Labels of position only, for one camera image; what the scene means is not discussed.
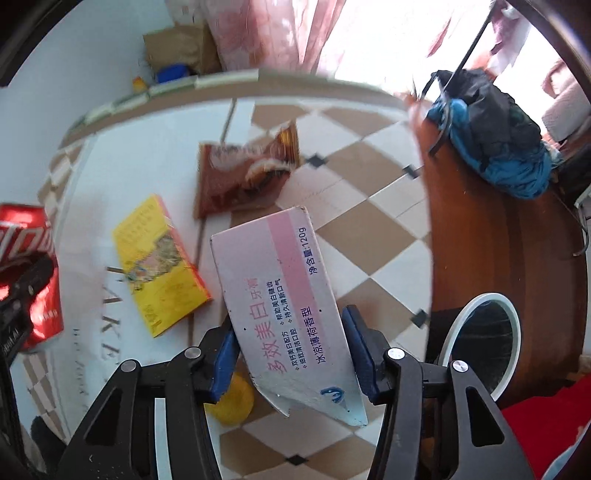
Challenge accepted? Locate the pink white toothpaste box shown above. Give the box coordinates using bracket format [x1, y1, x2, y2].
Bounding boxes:
[211, 206, 368, 426]

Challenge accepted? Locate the blue and black clothes pile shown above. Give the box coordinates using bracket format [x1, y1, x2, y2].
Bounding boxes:
[427, 69, 552, 200]

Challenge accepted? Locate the white round trash bin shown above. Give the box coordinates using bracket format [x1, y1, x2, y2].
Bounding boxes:
[437, 293, 522, 400]

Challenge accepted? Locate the yellow snack box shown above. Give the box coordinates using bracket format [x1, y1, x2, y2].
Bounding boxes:
[112, 195, 211, 337]

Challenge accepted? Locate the blue lid jar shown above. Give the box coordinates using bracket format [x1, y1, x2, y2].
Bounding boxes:
[156, 64, 190, 84]

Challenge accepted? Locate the yellow round fruit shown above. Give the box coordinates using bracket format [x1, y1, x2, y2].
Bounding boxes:
[205, 373, 254, 427]

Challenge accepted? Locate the brown snack bag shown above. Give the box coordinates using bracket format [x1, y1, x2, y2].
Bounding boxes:
[193, 121, 301, 219]

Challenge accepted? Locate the red blanket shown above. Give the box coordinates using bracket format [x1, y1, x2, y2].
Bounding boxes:
[502, 379, 590, 479]

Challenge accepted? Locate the black clothes rack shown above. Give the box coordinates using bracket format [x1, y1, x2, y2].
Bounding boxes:
[427, 0, 505, 158]

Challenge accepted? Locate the red cola can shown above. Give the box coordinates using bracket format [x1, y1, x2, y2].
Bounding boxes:
[1, 203, 64, 358]

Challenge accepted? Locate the pink floral curtain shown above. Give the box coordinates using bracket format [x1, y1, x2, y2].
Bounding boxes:
[165, 0, 346, 73]

